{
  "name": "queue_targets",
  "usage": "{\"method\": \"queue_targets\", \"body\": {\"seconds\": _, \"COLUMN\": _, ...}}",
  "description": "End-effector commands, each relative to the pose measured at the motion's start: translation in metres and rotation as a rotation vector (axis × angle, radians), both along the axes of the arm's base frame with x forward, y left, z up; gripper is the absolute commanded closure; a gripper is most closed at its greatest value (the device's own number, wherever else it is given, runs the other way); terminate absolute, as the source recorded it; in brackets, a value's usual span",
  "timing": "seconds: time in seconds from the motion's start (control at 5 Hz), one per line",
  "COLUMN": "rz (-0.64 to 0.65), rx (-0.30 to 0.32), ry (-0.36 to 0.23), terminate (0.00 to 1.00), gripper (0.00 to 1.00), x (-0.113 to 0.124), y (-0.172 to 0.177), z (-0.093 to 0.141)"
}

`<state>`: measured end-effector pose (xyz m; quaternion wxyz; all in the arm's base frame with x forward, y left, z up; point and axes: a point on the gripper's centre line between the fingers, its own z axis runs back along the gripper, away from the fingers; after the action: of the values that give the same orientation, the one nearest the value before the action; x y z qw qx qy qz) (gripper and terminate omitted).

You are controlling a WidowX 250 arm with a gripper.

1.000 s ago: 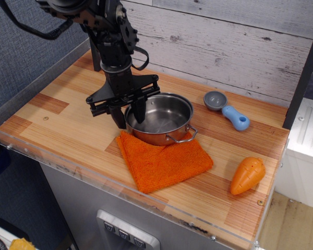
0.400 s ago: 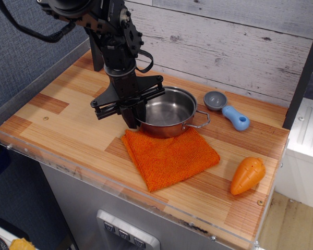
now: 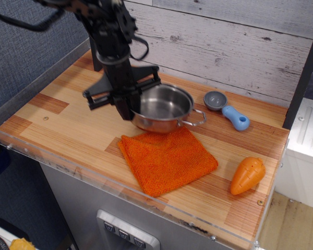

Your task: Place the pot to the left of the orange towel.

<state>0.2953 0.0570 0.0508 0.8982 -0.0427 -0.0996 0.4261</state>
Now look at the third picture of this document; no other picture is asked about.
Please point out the clear acrylic shelf guard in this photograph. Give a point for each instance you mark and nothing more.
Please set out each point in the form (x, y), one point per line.
(50, 122)

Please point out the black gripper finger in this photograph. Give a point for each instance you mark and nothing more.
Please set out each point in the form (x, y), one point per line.
(123, 108)

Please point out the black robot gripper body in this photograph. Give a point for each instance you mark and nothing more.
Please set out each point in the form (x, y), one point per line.
(121, 80)

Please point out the dark grey right post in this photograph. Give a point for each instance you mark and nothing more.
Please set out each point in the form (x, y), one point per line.
(300, 91)

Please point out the orange plastic toy carrot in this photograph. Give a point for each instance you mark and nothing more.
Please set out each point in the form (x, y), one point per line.
(248, 174)

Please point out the orange folded towel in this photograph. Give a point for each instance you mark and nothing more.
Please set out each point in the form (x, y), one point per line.
(164, 162)

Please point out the dark grey left post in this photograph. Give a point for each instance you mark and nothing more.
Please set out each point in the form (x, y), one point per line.
(96, 64)

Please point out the white appliance at right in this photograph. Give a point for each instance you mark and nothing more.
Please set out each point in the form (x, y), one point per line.
(295, 177)

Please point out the yellow object bottom left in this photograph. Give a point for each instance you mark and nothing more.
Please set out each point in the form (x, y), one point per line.
(21, 244)

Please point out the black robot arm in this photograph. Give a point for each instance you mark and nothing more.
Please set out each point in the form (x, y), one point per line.
(112, 29)

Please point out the blue grey toy scoop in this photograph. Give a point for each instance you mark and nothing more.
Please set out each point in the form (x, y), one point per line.
(217, 101)

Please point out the stainless steel pot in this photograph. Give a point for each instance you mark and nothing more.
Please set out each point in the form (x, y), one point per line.
(164, 108)

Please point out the silver dispenser button panel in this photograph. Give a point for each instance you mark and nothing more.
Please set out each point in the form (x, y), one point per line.
(125, 233)

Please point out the dark grey post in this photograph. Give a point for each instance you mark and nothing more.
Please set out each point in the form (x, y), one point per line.
(96, 64)
(300, 91)

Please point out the silver toy fridge cabinet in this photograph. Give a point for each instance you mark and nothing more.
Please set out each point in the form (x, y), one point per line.
(181, 219)

